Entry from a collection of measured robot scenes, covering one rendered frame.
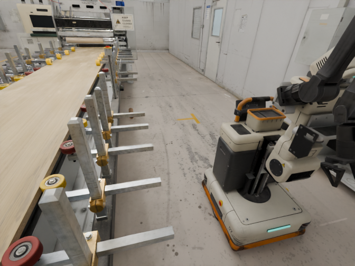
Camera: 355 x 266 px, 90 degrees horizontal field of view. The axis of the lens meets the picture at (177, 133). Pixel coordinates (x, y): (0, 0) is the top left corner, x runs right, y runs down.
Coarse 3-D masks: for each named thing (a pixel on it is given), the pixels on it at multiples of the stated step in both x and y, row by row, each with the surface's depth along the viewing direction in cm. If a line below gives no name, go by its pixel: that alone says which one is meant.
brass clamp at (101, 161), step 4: (108, 144) 99; (100, 156) 89; (104, 156) 89; (108, 156) 95; (96, 160) 89; (100, 160) 88; (104, 160) 88; (108, 160) 90; (100, 164) 89; (104, 164) 89
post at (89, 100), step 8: (88, 96) 74; (88, 104) 75; (88, 112) 77; (96, 112) 79; (96, 120) 80; (96, 128) 81; (96, 136) 83; (96, 144) 86; (104, 144) 90; (104, 152) 89; (104, 168) 94
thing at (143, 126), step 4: (136, 124) 121; (140, 124) 121; (144, 124) 121; (88, 128) 114; (112, 128) 115; (116, 128) 116; (120, 128) 116; (124, 128) 117; (128, 128) 118; (132, 128) 119; (136, 128) 119; (140, 128) 120; (144, 128) 121; (88, 132) 112
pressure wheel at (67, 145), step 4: (68, 140) 91; (64, 144) 88; (68, 144) 87; (72, 144) 88; (60, 148) 86; (64, 148) 85; (68, 148) 85; (72, 148) 86; (64, 152) 86; (68, 152) 86; (72, 152) 87
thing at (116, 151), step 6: (144, 144) 101; (150, 144) 101; (96, 150) 94; (108, 150) 95; (114, 150) 95; (120, 150) 96; (126, 150) 97; (132, 150) 98; (138, 150) 99; (144, 150) 100; (150, 150) 101; (72, 156) 90; (96, 156) 94
